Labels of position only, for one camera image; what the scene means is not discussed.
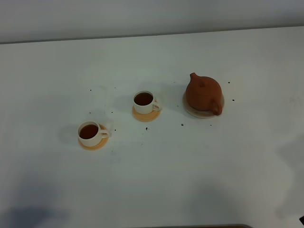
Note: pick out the brown clay teapot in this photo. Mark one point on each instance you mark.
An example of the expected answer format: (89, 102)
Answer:
(204, 94)

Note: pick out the orange coaster near teapot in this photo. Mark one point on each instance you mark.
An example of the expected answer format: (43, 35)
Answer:
(145, 117)

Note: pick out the white teacup near teapot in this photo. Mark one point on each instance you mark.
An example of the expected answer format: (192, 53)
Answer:
(144, 102)

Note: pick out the beige teapot saucer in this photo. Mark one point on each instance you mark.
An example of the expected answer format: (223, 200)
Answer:
(194, 112)

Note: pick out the orange coaster far left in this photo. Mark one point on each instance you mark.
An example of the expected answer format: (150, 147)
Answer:
(92, 146)

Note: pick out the white teacup far left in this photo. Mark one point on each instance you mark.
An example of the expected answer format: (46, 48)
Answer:
(90, 133)

